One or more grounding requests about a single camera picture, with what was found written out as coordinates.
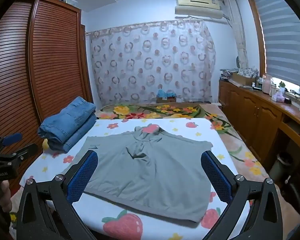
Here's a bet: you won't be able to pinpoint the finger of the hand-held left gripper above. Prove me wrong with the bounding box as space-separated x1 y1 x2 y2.
0 133 23 147
5 143 38 163

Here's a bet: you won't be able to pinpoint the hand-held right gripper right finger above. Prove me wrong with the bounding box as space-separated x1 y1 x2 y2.
201 150 283 240

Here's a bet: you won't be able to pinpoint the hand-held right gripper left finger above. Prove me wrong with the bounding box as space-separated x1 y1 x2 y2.
15 149 100 240

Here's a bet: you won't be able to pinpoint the grey-green pants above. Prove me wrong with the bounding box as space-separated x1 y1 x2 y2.
61 125 213 223

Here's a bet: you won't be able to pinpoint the person's left hand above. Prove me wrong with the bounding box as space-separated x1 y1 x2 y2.
0 180 13 214

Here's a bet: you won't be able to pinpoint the strawberry printed white sheet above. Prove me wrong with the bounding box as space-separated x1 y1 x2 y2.
9 117 255 240

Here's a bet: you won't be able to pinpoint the folded blue jeans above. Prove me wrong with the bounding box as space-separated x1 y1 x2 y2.
37 96 97 153

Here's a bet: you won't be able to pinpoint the grey trash bin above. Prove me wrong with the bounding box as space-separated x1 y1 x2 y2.
272 152 294 188

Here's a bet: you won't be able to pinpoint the long wooden cabinet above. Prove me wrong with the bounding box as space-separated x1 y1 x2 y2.
219 79 300 167

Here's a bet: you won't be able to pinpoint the floral blanket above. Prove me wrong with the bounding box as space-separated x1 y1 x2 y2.
9 102 272 230

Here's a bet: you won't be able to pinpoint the wooden louvered wardrobe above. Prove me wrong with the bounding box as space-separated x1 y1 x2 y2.
0 0 93 205

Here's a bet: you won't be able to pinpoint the small cardboard box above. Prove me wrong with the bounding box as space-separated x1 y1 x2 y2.
156 95 177 104

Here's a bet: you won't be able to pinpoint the pink tissue pack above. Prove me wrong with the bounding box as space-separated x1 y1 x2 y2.
271 91 285 102

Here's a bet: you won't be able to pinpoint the stack of folded cloths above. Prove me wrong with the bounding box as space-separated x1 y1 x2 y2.
219 68 237 80

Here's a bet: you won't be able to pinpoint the pink bottle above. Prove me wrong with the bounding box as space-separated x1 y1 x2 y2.
262 74 272 94

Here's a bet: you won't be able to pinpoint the floral printed cloth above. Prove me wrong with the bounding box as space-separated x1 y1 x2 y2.
236 67 260 77

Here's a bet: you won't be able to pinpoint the circle patterned sheer curtain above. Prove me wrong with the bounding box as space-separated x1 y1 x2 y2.
86 20 217 105

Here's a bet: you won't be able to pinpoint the tied cream curtain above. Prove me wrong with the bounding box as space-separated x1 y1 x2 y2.
224 0 249 71

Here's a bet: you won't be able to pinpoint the grey striped window blind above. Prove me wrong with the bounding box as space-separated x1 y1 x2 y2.
250 0 300 90

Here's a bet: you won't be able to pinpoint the cream wall air conditioner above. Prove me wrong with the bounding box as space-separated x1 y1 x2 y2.
174 0 223 19

